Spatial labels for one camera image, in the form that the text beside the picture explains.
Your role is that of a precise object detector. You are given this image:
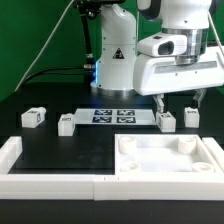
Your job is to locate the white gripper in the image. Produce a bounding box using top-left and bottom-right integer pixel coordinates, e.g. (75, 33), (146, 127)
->
(133, 53), (224, 114)

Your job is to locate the white square tabletop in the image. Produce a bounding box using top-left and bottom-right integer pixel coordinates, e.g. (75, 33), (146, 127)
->
(115, 134), (223, 175)

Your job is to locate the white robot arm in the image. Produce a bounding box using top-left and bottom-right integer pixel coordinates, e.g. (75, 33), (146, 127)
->
(74, 0), (224, 113)

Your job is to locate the white marker sheet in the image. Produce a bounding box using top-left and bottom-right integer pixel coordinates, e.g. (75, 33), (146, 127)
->
(75, 108), (156, 125)

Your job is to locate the white U-shaped fence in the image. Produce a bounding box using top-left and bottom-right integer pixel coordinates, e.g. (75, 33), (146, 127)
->
(0, 137), (224, 200)

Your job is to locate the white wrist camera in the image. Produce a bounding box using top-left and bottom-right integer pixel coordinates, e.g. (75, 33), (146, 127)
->
(137, 32), (187, 57)

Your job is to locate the black cable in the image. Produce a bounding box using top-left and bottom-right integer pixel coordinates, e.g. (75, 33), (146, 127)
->
(23, 13), (97, 86)

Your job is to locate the white cable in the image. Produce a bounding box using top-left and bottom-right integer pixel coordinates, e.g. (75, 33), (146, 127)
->
(14, 0), (76, 92)

